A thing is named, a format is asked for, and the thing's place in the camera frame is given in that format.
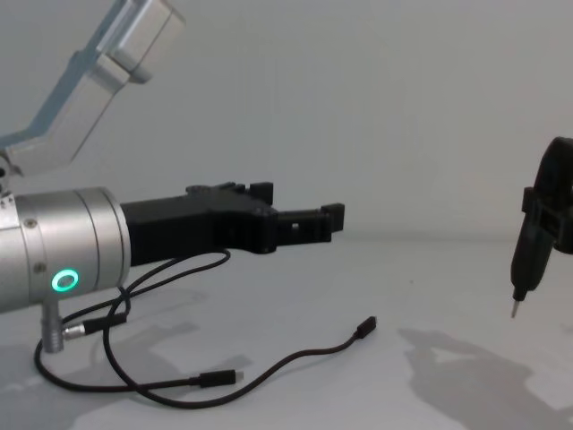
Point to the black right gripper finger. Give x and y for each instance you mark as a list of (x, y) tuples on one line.
[(548, 219)]

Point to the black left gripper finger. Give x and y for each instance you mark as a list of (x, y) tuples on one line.
[(309, 224), (262, 192)]

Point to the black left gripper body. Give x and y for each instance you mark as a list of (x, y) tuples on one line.
[(192, 224)]

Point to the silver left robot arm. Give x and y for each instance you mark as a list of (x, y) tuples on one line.
[(67, 237)]

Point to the white curtain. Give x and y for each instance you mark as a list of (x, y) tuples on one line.
[(358, 112)]

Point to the white table cloth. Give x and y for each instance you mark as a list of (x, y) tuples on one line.
[(358, 358)]

